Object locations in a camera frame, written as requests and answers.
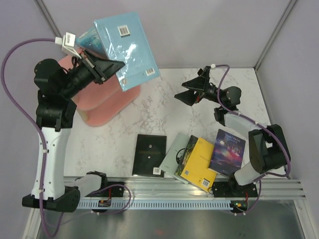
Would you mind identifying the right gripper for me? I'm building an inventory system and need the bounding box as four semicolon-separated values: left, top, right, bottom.
173;68;224;106

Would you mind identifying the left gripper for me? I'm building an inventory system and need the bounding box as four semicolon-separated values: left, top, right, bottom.
60;48;125;98

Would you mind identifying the teal 20000 Leagues book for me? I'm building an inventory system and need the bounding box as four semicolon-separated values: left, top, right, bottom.
75;27;107;59

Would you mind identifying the light blue book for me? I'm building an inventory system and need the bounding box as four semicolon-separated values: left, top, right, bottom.
94;12;160;91

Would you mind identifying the green secret garden book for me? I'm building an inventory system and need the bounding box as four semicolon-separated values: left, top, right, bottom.
174;135;198;177

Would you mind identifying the black hardcover book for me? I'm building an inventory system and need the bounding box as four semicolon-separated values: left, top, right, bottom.
132;134;167;178

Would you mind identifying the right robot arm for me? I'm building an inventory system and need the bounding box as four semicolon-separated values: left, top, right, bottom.
175;64;291;196

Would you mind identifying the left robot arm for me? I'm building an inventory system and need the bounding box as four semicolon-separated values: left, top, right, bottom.
22;50;125;213

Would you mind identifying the pink three-tier shelf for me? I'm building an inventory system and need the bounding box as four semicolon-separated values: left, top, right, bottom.
57;48;142;127

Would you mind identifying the purple Robinson Crusoe book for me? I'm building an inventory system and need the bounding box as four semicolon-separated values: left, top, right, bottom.
208;129;246;177

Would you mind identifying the pale grey G book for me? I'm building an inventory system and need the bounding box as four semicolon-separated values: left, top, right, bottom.
159;133;189;184

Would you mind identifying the yellow book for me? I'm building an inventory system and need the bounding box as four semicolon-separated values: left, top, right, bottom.
181;137;217;193

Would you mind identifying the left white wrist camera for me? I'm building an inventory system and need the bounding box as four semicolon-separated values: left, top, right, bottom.
54;32;82;59

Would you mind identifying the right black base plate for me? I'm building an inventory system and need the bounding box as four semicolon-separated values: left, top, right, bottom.
209;181;258;198

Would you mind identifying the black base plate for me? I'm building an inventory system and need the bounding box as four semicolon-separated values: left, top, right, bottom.
105;182;125;198
209;181;258;198

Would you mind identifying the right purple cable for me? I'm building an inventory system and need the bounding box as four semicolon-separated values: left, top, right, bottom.
209;64;292;216

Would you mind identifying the aluminium front rail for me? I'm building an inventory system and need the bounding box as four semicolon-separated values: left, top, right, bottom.
63;175;307;200

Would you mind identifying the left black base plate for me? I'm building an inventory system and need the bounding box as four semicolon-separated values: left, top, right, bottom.
105;182;125;198

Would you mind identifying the white slotted cable duct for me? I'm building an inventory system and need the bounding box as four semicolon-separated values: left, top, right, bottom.
77;199;233;210

